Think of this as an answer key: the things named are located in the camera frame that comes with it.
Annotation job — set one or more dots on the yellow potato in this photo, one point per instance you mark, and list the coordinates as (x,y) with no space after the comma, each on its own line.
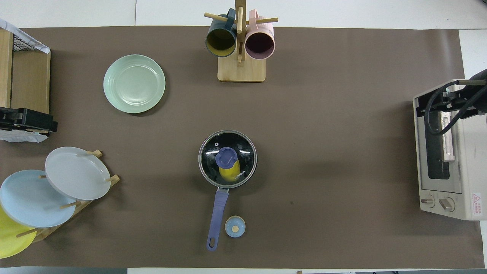
(229,174)

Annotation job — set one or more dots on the yellow plate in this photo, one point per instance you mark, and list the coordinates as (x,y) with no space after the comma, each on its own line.
(11,239)

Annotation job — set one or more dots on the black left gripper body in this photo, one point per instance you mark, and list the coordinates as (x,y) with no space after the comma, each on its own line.
(11,118)

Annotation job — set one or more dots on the wooden shelf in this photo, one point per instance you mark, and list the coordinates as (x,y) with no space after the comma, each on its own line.
(30,80)

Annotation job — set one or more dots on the white crumpled cloth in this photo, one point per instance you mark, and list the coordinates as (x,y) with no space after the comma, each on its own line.
(23,137)
(23,36)

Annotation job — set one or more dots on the pale green plate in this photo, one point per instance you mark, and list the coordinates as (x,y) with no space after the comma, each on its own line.
(134,83)

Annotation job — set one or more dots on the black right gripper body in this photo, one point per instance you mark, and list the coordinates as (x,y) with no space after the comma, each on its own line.
(480,95)

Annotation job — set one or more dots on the wooden mug tree stand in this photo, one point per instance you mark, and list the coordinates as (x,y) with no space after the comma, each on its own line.
(241,70)

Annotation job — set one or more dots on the light blue plate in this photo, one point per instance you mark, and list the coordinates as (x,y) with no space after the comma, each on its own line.
(30,199)

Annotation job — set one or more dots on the small blue round dish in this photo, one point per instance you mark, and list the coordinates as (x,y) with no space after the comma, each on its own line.
(235,227)

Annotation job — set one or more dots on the pink ribbed mug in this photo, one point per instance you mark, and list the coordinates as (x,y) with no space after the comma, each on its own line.
(260,45)

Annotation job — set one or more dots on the beige toaster oven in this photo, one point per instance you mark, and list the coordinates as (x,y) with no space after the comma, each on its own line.
(470,160)

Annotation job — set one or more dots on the wooden plate rack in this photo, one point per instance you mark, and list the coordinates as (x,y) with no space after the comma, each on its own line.
(87,203)

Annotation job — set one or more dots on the brown table mat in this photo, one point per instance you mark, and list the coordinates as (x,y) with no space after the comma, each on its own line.
(323,171)

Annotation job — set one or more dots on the dark blue mug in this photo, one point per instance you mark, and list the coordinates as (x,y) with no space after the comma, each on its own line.
(220,40)

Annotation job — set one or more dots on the grey plate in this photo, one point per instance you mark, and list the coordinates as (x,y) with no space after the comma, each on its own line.
(78,173)

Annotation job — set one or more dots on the glass lid blue knob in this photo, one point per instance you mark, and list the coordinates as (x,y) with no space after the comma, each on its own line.
(212,152)

